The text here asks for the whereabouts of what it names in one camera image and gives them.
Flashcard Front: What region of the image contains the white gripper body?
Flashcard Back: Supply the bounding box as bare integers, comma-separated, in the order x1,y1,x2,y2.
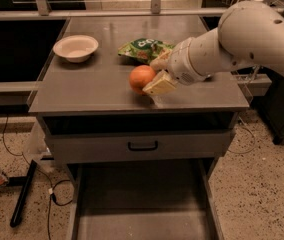
166,37,213,86

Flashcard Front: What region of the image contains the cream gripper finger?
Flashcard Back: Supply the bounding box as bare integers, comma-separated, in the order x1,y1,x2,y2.
150,50,171,71
143,70,177,95

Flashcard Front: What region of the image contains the orange fruit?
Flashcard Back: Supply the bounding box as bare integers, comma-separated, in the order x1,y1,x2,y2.
129,65,156,95

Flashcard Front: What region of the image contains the white paper bowl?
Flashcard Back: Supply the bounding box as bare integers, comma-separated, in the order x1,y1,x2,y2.
53,35,99,63

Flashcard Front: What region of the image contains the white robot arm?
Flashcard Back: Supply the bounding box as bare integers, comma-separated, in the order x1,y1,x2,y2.
143,0,284,95

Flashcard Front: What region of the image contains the grey drawer cabinet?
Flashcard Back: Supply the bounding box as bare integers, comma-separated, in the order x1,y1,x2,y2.
30,16,247,240

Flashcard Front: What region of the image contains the grey upper drawer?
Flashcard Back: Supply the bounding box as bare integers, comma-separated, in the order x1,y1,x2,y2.
43,112,236,165

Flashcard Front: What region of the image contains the open grey middle drawer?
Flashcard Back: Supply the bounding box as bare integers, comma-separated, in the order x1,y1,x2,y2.
66,159,225,240

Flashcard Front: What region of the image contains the green chip bag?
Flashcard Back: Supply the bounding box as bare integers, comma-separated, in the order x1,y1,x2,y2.
118,38,174,64

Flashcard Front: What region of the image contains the black floor stand bar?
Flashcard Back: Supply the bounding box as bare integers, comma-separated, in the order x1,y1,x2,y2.
10,160,37,228

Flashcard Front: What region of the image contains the black drawer handle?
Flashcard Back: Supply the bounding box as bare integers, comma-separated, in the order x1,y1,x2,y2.
127,141,158,152

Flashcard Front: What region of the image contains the white cable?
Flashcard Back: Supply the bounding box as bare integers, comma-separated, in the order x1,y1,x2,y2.
227,65,260,155

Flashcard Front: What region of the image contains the black floor cable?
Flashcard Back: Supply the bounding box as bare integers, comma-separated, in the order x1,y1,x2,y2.
1,115,74,240

